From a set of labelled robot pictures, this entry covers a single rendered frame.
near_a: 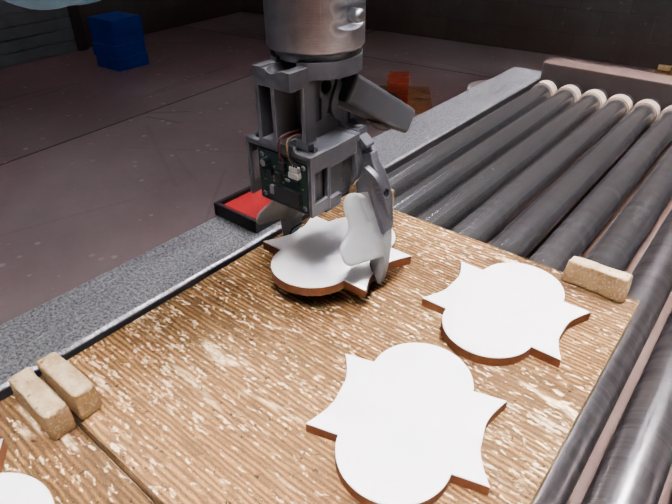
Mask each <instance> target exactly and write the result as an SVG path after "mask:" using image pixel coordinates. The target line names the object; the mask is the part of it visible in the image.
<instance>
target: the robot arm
mask: <svg viewBox="0 0 672 504"><path fill-rule="evenodd" d="M3 1H6V2H8V3H11V4H13V5H16V6H20V7H24V8H28V9H35V10H53V9H59V8H64V7H67V6H70V5H85V4H90V3H94V2H98V1H101V0H3ZM263 10H264V22H265V34H266V45H267V46H268V47H269V48H270V60H267V61H264V62H260V63H257V64H254V65H252V66H253V77H254V87H255V97H256V108H257V118H258V129H259V130H258V131H255V132H253V133H251V134H248V135H246V136H245V142H246V151H247V160H248V169H249V178H250V187H251V193H253V194H254V193H256V192H258V191H259V190H262V196H263V197H266V198H268V199H270V200H272V201H271V202H269V203H268V204H267V205H266V206H265V207H264V208H263V209H262V210H261V211H260V212H259V213H258V215H257V218H256V223H257V224H258V225H262V224H265V223H269V222H272V221H276V220H279V219H280V220H281V227H282V231H283V236H286V235H289V234H290V235H291V234H292V233H294V232H296V231H298V229H299V228H300V227H301V225H302V224H303V223H302V215H303V213H304V214H306V215H308V216H310V218H315V217H316V216H318V215H319V214H321V213H323V212H328V211H329V210H331V209H333V208H334V207H336V206H337V205H339V204H340V203H341V195H343V194H344V193H346V192H347V191H349V190H350V186H351V185H353V184H354V183H355V181H356V180H358V179H359V180H358V181H357V182H356V183H355V184H356V191H357V193H350V194H348V195H347V196H346V198H345V200H344V212H345V216H346V219H347V222H348V231H347V233H346V236H345V238H344V240H343V242H342V244H341V247H340V254H341V257H342V260H343V262H344V263H345V264H346V265H347V266H354V265H357V264H361V263H364V262H367V261H370V263H369V264H370V267H371V270H372V272H373V273H374V278H375V281H376V283H377V284H380V283H381V282H383V280H384V279H385V276H386V272H387V269H388V264H389V259H390V251H391V241H392V229H391V228H392V227H393V196H392V189H391V185H390V181H389V178H388V176H387V173H386V171H385V169H384V168H383V166H382V164H381V162H380V160H379V156H378V151H377V150H376V149H374V150H373V149H372V145H374V141H373V140H372V138H371V137H370V136H369V135H368V133H367V125H364V124H361V123H358V121H359V117H358V116H360V117H362V118H364V119H366V121H367V122H368V124H369V125H370V126H371V127H372V128H374V129H376V130H379V131H388V130H391V129H393V130H396V131H399V132H402V133H406V132H407V131H408V130H409V127H410V125H411V122H412V119H413V117H414V114H415V110H414V109H413V108H412V107H410V106H409V105H407V104H406V103H404V102H402V100H400V98H399V97H398V96H397V95H396V94H394V93H393V92H390V91H385V90H384V89H382V88H380V87H379V86H377V85H376V84H374V83H373V82H371V81H369V80H368V79H366V78H365V77H363V76H362V75H360V74H358V72H359V71H360V70H361V69H362V62H363V49H362V47H361V46H362V45H363V44H364V42H365V14H366V0H263ZM338 106H340V107H342V108H340V107H338ZM343 108H344V109H343ZM345 109H346V110H348V111H346V110H345ZM349 111H350V112H349ZM257 149H258V160H259V170H260V176H259V177H257V178H255V173H254V164H253V154H252V152H253V151H255V150H257Z"/></svg>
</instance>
